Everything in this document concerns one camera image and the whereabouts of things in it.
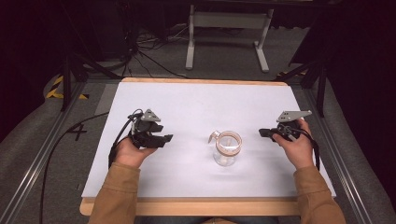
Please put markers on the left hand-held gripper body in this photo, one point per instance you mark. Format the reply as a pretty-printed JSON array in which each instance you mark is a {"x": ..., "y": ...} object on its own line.
[{"x": 144, "y": 130}]

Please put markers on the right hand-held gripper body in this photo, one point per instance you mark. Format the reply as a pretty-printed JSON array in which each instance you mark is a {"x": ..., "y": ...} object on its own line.
[{"x": 289, "y": 126}]

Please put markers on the clear glass jar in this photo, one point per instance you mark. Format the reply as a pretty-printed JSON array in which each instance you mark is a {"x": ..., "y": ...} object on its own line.
[{"x": 227, "y": 146}]

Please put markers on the person's right hand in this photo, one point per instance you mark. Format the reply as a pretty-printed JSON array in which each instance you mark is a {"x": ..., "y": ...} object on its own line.
[{"x": 296, "y": 147}]

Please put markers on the person's left hand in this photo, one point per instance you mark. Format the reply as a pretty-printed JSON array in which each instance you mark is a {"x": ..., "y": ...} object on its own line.
[{"x": 132, "y": 153}]

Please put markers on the white paper sheet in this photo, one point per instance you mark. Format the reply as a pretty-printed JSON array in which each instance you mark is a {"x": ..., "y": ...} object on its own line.
[{"x": 202, "y": 130}]

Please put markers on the black tripod stand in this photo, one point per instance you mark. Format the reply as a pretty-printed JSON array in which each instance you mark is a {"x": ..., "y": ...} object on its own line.
[
  {"x": 74, "y": 68},
  {"x": 314, "y": 77}
]

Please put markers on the wooden table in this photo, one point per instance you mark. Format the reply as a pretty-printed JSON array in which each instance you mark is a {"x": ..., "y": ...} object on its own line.
[{"x": 199, "y": 207}]

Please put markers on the yellow black hazard tape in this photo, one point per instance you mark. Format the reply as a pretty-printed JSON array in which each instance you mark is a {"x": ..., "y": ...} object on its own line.
[{"x": 59, "y": 90}]

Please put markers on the grey metal stand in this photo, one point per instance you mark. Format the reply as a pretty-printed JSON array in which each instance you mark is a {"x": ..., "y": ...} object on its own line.
[{"x": 227, "y": 34}]

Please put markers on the aluminium floor rail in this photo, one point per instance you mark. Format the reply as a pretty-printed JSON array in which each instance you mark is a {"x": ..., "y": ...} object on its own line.
[
  {"x": 34, "y": 161},
  {"x": 341, "y": 155}
]

